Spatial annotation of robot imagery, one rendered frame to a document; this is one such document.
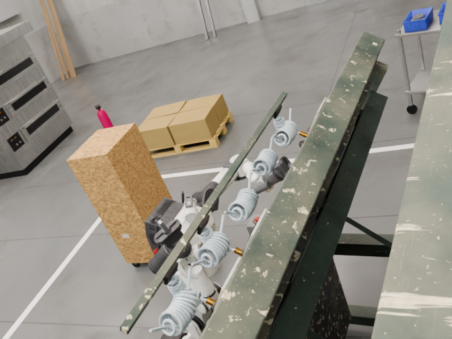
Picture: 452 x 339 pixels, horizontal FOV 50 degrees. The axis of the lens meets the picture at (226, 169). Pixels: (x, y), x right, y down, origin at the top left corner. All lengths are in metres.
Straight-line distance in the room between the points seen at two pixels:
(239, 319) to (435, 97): 0.55
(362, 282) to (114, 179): 2.06
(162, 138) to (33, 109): 2.88
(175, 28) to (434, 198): 11.85
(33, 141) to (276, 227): 7.39
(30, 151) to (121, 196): 4.38
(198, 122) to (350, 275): 3.07
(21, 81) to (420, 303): 8.17
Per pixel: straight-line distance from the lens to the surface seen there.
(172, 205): 2.48
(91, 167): 4.04
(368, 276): 3.71
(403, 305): 0.55
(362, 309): 3.26
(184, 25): 12.27
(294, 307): 1.31
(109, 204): 4.21
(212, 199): 1.29
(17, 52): 8.62
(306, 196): 1.27
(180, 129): 6.16
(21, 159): 8.17
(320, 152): 1.42
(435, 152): 0.76
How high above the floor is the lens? 2.61
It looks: 28 degrees down
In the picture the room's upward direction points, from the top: 22 degrees counter-clockwise
